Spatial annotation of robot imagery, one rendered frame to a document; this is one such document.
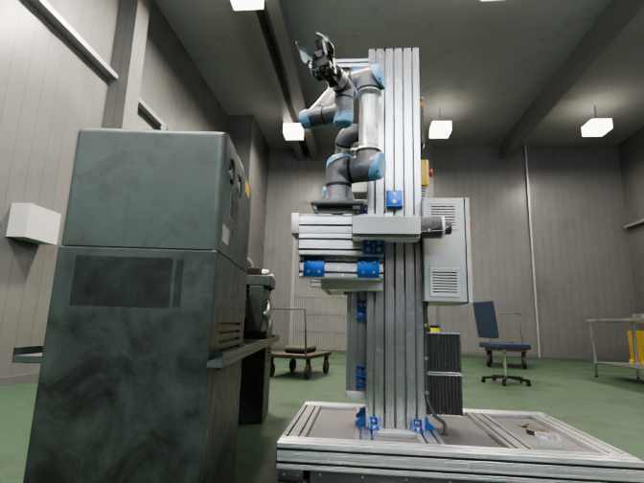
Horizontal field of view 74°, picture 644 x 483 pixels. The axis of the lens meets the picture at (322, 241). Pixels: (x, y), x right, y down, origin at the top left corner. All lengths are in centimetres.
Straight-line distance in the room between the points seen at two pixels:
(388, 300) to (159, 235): 104
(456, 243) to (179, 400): 128
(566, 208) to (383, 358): 1139
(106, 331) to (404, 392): 122
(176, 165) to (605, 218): 1259
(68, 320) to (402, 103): 167
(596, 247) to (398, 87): 1122
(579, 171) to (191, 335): 1274
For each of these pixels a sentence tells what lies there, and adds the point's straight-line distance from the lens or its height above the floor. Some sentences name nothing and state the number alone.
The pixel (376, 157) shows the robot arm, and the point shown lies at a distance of 182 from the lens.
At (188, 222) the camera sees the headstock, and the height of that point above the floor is 95.
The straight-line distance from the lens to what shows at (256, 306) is 251.
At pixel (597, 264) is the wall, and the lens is 1304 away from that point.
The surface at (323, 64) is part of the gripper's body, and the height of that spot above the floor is 153.
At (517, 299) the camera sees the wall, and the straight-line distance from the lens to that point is 1214.
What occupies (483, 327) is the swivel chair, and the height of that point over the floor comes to 67.
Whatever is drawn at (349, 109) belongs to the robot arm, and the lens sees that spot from 169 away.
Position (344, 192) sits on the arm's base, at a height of 121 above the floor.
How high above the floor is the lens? 65
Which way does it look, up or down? 11 degrees up
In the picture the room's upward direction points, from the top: 2 degrees clockwise
